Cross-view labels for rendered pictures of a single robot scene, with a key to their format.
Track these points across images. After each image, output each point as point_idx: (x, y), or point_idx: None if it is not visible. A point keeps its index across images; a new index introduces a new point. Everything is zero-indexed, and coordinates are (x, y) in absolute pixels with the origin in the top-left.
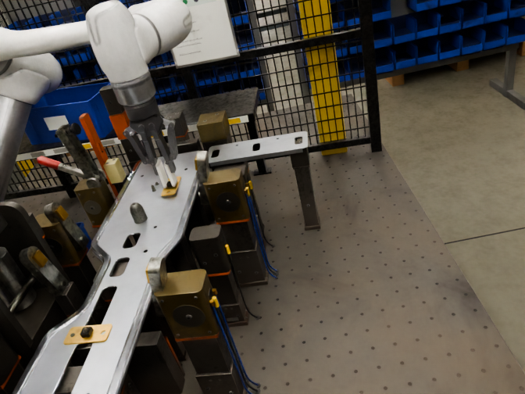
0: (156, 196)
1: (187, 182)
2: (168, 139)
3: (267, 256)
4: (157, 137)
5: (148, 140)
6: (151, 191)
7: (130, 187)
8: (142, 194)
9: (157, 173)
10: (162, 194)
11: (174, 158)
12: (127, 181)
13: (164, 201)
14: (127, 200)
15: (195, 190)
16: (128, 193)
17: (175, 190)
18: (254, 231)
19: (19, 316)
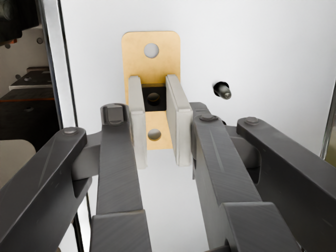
0: (201, 44)
1: (97, 115)
2: (20, 215)
3: (22, 61)
4: (106, 221)
5: (218, 226)
6: (229, 87)
7: (314, 129)
8: (262, 74)
9: (194, 104)
10: (172, 38)
11: (65, 128)
12: (330, 159)
13: (159, 1)
14: (314, 44)
15: (50, 62)
16: (317, 91)
17: (124, 56)
18: (17, 83)
19: None
